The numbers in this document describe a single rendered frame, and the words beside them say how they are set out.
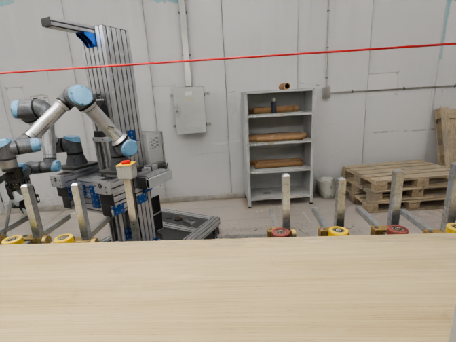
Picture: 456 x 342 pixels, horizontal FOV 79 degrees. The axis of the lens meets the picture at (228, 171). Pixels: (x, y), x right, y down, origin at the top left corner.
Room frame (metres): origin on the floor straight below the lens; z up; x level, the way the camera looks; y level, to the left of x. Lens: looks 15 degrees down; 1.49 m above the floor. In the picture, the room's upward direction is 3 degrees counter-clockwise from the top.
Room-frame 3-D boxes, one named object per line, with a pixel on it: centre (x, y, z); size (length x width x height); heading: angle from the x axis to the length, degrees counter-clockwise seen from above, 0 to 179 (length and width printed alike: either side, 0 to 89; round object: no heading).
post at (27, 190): (1.30, 0.98, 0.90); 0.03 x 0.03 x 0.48; 86
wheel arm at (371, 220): (1.28, -0.73, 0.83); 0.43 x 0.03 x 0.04; 176
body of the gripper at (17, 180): (1.43, 1.13, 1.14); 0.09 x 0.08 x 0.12; 107
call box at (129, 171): (1.27, 0.47, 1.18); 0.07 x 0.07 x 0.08; 86
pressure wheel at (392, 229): (1.09, -0.72, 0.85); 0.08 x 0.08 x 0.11
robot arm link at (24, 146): (1.51, 1.08, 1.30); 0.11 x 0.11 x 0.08; 44
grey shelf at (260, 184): (3.80, -0.69, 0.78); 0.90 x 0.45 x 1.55; 92
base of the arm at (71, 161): (2.20, 1.21, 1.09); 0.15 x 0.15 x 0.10
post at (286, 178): (1.23, -0.26, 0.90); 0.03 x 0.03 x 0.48; 86
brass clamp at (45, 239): (1.31, 1.01, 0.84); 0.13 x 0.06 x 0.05; 86
